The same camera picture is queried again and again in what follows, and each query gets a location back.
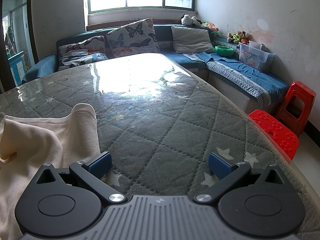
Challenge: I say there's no brown plush toy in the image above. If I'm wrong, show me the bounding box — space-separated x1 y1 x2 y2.
227 31 250 45

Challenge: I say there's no beige cushion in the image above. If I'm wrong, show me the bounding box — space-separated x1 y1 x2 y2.
171 26 216 54

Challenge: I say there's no blue corner sofa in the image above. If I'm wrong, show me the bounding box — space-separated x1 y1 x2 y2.
22 24 290 115

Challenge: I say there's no flat butterfly print pillow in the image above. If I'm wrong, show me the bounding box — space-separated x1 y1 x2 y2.
58 35 108 71

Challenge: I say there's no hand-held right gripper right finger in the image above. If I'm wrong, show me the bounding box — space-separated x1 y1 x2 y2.
195 152 285 203

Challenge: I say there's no tall red plastic stool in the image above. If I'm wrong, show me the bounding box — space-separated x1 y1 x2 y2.
275 81 317 137

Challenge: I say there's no black and white plush toy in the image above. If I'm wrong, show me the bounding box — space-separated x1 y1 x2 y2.
180 14 203 27

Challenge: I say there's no blue cabinet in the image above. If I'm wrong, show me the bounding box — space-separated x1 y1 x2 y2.
7 51 32 87

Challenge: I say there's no large butterfly print pillow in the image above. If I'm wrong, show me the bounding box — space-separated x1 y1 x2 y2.
106 18 160 58

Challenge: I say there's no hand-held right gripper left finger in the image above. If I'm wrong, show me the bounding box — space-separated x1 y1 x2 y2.
37 151 126 204

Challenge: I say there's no orange and green toy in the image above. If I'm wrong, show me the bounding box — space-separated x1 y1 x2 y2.
202 22 219 34

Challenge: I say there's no green plastic basin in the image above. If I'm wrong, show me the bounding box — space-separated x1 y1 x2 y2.
214 45 235 56

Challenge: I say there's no cream sweater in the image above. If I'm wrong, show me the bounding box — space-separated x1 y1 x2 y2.
0 103 114 240

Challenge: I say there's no red perforated plastic stool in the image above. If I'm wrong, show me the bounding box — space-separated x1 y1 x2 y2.
248 109 300 160

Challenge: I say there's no blue cloth sofa cover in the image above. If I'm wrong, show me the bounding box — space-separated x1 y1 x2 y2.
184 52 290 105

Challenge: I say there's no dark door frame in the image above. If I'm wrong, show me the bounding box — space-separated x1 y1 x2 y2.
0 0 39 94

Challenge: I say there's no clear plastic storage box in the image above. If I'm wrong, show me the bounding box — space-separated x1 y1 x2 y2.
237 41 276 72

